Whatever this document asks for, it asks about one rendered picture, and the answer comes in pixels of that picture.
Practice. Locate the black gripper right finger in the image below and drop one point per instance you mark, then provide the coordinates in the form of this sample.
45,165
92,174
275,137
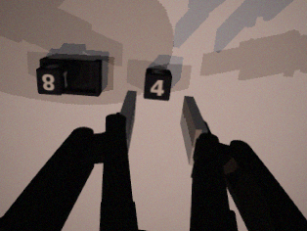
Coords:
261,201

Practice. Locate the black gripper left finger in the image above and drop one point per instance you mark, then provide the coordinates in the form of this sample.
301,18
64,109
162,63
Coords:
46,202

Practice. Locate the black cube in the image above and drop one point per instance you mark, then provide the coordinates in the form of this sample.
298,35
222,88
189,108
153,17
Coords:
52,79
157,84

